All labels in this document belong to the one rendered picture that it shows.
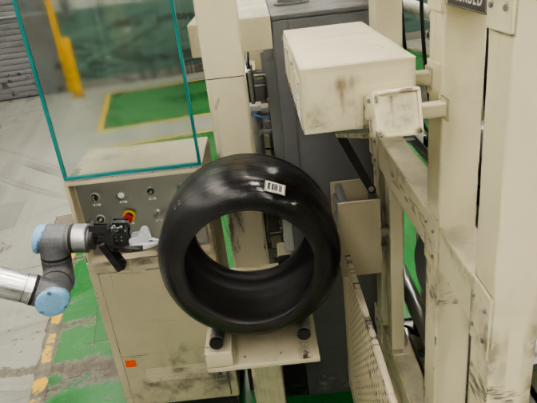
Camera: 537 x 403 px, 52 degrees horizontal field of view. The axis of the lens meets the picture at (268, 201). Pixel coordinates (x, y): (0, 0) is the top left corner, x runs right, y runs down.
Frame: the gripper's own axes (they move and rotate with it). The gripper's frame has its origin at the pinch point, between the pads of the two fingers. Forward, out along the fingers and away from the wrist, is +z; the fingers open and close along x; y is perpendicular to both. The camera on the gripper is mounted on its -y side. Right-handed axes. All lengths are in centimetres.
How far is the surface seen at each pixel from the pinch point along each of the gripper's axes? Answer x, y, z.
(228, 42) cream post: 27, 57, 22
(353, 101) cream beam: -35, 54, 51
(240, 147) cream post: 26.7, 22.2, 25.9
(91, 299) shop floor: 162, -133, -79
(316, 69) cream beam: -35, 61, 43
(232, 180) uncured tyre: -7.5, 24.3, 24.3
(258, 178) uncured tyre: -7.2, 24.7, 31.5
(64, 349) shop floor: 111, -133, -82
